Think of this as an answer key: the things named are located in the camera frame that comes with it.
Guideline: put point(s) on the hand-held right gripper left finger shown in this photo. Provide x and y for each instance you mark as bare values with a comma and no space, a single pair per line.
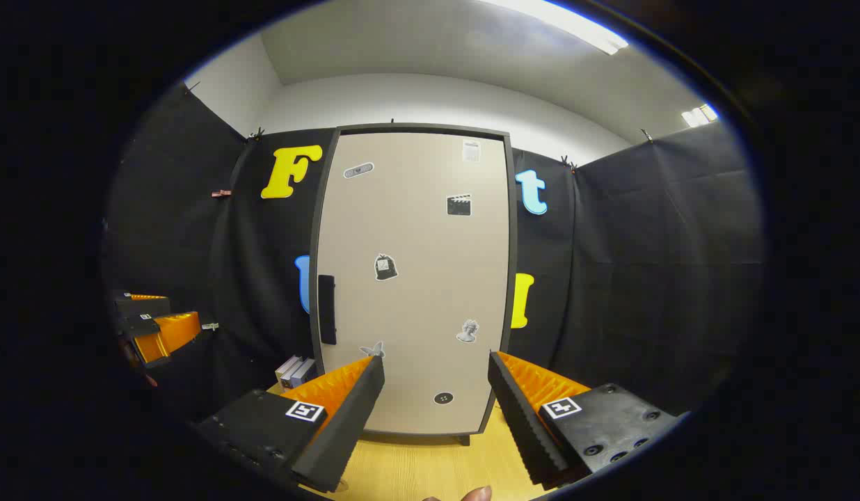
346,424

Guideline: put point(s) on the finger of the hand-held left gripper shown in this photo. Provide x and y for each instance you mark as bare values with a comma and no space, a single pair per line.
141,305
165,334

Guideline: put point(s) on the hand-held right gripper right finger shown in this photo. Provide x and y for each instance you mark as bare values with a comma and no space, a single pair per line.
524,424

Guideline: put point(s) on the blue upright book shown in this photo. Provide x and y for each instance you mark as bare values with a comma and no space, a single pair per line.
306,372

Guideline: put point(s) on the white upright book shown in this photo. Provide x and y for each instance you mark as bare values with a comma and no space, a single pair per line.
288,369

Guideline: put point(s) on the black backdrop cloth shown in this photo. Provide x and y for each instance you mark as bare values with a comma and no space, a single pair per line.
646,264

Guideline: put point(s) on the black binder clip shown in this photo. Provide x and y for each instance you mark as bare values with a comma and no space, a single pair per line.
191,87
256,132
568,163
646,134

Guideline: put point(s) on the small ceiling light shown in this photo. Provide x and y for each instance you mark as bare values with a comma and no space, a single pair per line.
700,115

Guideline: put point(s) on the long ceiling light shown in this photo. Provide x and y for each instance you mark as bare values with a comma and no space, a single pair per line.
569,24

